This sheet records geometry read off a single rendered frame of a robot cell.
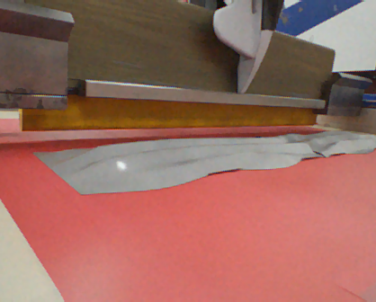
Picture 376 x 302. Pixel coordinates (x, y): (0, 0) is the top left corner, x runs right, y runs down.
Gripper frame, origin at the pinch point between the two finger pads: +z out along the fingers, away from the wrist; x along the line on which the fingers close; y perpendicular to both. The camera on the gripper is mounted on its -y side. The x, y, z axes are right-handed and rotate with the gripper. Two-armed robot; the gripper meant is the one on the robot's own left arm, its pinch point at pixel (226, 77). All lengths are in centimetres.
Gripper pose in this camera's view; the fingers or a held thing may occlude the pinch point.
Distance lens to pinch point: 30.6
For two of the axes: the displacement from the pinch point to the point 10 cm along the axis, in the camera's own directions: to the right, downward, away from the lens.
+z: -0.9, 9.7, 2.0
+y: -7.7, 0.6, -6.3
